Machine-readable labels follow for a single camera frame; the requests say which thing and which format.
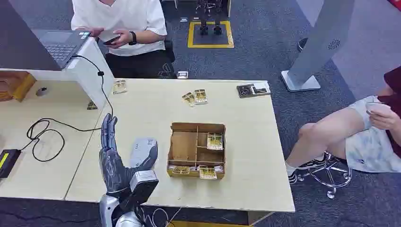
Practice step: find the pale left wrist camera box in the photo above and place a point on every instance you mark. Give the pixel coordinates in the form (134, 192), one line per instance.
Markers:
(142, 185)

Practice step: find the dark round floor caster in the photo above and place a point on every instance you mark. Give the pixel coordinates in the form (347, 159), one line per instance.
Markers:
(301, 44)

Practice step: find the round grey desk grommet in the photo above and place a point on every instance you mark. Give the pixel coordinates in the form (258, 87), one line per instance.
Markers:
(41, 91)

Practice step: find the chrome swivel stool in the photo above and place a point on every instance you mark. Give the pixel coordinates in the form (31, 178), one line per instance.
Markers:
(332, 175)

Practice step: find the flat grey card reader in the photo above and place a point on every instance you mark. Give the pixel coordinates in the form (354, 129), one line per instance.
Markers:
(141, 150)

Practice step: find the black power adapter yellow label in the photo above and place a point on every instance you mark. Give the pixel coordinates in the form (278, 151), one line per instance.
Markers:
(8, 162)

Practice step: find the white desk riser shelf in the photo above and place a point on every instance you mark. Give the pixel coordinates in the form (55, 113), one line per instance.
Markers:
(91, 72)

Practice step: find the grey pillar stand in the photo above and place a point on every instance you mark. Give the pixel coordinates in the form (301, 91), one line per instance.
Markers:
(319, 40)

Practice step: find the black wristwatch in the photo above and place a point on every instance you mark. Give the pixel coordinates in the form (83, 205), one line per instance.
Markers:
(133, 38)

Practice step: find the brown wooden box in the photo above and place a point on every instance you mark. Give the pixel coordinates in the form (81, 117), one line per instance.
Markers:
(17, 84)

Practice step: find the small white floor tag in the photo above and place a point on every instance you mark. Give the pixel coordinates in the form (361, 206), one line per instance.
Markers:
(184, 19)

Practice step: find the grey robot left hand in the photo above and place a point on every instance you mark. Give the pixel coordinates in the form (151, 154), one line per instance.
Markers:
(112, 169)

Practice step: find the black robot legs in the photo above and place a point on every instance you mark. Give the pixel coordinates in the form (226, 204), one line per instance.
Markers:
(203, 18)

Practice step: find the dark grey laptop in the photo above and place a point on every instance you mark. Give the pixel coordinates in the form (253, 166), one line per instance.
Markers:
(31, 40)

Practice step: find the red object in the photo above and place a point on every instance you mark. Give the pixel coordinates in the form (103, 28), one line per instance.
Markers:
(396, 3)

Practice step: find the person across the desk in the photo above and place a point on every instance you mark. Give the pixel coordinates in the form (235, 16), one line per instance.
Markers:
(125, 18)

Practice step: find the yellow floor tape square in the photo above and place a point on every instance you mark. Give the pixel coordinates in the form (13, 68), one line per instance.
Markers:
(190, 34)

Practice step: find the small white floor box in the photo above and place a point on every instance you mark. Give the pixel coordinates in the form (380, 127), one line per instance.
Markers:
(182, 74)

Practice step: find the yellow printed card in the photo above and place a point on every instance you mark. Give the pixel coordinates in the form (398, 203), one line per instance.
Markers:
(189, 98)
(181, 170)
(92, 105)
(215, 141)
(208, 173)
(200, 96)

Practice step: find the black tray with parts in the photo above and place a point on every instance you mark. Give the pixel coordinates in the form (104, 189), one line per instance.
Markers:
(252, 90)

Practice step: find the wooden compartment card box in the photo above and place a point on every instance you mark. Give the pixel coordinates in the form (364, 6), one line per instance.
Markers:
(184, 147)

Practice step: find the black phone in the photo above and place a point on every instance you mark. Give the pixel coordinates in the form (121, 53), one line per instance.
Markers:
(111, 40)

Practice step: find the yellow board under desk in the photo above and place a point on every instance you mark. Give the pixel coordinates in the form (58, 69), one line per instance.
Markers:
(203, 224)

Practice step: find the stack of yellow printed cards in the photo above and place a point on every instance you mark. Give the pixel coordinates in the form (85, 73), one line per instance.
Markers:
(119, 86)

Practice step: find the person on stool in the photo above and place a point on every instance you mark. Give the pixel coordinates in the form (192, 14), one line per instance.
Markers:
(332, 134)

